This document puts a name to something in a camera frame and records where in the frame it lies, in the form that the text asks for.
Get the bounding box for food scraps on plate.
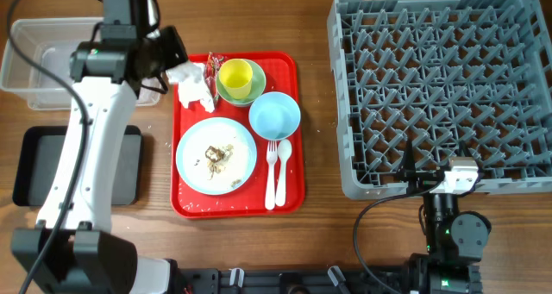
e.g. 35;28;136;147
192;144;247;191

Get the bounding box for light blue bowl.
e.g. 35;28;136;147
248;91;301;141

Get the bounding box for white plastic fork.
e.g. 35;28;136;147
265;141;278;210

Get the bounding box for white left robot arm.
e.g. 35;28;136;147
11;25;187;293

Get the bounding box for yellow plastic cup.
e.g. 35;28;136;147
218;59;253;99

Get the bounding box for white plastic spoon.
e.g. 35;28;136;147
275;139;292;207

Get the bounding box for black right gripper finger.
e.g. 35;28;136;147
395;139;417;182
457;141;483;174

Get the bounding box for red serving tray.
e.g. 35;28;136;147
169;51;305;219

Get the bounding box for black plastic tray bin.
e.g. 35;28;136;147
12;125;143;207

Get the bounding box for red snack wrapper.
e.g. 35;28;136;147
204;52;226;105

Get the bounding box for light blue dinner plate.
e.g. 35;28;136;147
176;117;257;196

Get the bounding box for green small plate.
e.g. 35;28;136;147
216;59;267;107

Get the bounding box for grey dishwasher rack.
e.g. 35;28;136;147
327;0;551;200

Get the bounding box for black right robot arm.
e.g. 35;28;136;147
396;141;492;294

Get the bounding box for white napkin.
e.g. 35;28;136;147
166;61;215;113

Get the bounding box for clear plastic bin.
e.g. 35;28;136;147
0;16;164;111

